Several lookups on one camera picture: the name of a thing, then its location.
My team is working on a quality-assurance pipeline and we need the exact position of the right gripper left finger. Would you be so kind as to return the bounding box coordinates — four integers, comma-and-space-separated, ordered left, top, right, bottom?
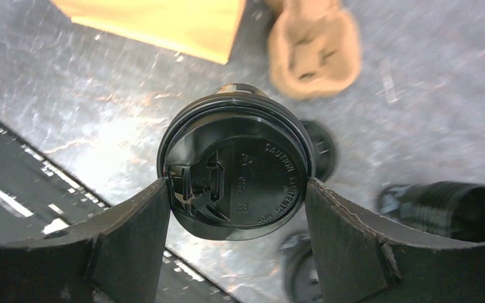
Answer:
0, 179, 170, 302

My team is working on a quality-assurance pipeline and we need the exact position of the remaining cardboard carrier stack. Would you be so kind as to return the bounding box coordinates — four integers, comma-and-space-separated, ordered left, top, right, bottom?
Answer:
266, 1, 362, 100

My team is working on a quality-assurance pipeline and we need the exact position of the brown paper bag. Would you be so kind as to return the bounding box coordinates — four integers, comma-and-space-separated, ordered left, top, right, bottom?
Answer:
53, 0, 246, 64

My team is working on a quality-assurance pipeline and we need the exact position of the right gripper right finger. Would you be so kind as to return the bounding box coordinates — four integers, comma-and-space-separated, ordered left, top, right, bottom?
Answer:
305, 178, 485, 302

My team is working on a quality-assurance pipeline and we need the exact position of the black coffee cup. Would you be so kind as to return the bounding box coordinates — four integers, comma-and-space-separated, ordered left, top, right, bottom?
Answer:
211, 83, 268, 97
377, 181, 485, 242

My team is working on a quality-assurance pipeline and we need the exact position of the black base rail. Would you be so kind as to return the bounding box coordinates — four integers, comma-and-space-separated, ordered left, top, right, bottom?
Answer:
0, 122, 234, 302

